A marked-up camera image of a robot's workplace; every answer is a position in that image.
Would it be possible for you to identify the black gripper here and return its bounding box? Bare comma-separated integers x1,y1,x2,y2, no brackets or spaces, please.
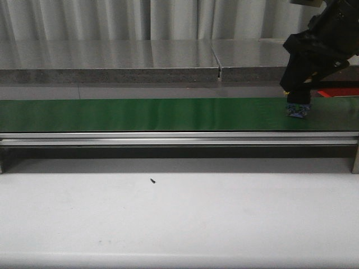
280,1,358,94

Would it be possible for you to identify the aluminium conveyor frame rail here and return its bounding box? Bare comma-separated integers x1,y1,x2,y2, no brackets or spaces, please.
1,131,358,147

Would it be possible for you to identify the grey stone counter left slab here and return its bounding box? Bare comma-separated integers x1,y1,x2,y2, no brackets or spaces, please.
1,40,219,84

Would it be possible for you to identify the grey stone counter slab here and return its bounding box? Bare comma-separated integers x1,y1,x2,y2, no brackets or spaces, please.
1,40,219,84
211,39,289,84

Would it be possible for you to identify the right conveyor support leg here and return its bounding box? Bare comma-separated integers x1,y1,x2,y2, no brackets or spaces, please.
347,145,358,175

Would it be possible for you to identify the green conveyor belt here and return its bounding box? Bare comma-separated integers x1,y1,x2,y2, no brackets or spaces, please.
1,98,358,133

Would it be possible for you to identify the grey pleated curtain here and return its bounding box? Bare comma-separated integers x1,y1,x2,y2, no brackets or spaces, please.
1,1,322,41

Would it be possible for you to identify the yellow mushroom button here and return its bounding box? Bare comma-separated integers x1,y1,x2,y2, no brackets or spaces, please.
286,90,311,118

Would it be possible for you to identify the red plastic bin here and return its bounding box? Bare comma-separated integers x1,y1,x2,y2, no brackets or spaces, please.
317,87,359,98

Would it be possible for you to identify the grey stone counter right slab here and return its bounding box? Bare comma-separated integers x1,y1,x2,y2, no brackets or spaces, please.
211,39,289,84

